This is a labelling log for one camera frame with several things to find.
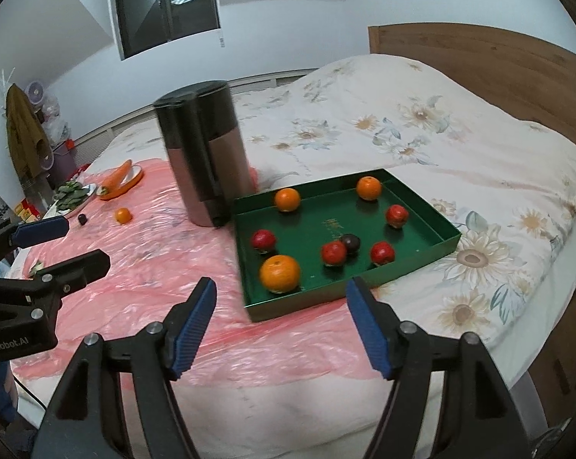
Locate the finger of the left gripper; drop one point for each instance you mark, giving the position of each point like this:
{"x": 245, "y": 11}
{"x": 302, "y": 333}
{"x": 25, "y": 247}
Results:
{"x": 63, "y": 278}
{"x": 20, "y": 236}

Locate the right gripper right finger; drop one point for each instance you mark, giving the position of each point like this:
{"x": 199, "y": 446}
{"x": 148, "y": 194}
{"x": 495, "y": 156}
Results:
{"x": 478, "y": 417}

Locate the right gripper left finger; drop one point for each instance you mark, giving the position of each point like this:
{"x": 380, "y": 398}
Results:
{"x": 86, "y": 418}

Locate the dark plum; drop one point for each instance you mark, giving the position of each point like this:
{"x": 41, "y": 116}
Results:
{"x": 82, "y": 219}
{"x": 351, "y": 242}

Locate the large orange group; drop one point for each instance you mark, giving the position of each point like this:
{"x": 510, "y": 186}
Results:
{"x": 280, "y": 274}

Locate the small orange group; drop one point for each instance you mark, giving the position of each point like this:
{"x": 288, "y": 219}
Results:
{"x": 368, "y": 188}

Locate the red apple group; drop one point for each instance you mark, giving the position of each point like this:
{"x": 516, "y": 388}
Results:
{"x": 396, "y": 216}

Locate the green leaf piece upper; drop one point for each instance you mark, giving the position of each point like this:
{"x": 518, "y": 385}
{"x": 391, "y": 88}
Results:
{"x": 37, "y": 267}

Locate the red snack packages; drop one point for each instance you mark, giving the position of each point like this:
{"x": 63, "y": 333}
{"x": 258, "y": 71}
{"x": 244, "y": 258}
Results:
{"x": 27, "y": 211}

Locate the white plate blue rim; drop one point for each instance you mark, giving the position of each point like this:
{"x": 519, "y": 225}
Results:
{"x": 55, "y": 212}

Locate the pile of green leaves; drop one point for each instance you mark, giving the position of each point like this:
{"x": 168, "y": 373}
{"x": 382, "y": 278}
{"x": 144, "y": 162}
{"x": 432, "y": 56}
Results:
{"x": 70, "y": 195}

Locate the purple bin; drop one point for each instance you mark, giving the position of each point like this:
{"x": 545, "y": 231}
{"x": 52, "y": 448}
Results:
{"x": 64, "y": 165}

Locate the pink plastic sheet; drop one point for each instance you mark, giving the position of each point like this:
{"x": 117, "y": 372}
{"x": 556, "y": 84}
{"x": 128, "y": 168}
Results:
{"x": 156, "y": 260}

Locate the olive jacket on rack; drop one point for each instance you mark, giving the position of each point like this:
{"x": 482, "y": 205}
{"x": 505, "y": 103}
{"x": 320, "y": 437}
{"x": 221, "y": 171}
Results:
{"x": 27, "y": 142}

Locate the orange carrot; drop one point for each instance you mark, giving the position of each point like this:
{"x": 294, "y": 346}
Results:
{"x": 113, "y": 181}

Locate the stacked plastic bags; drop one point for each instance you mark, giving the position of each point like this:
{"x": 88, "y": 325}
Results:
{"x": 55, "y": 126}

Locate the orange rimmed white dish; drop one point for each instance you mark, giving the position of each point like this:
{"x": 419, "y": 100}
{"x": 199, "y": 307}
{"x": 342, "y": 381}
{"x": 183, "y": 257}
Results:
{"x": 130, "y": 180}

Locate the small white fan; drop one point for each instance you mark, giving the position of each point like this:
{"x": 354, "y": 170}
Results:
{"x": 35, "y": 92}

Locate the white coat rack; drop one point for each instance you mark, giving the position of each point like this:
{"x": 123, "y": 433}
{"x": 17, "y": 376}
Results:
{"x": 5, "y": 84}

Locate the black and copper appliance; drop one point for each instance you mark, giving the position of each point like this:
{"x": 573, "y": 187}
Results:
{"x": 205, "y": 150}

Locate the green shallow box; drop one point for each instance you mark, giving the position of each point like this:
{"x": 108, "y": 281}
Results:
{"x": 335, "y": 235}

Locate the dark window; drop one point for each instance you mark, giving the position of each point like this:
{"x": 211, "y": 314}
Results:
{"x": 146, "y": 24}

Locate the wooden headboard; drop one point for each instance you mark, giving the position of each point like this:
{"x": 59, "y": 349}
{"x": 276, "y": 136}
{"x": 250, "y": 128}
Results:
{"x": 529, "y": 79}

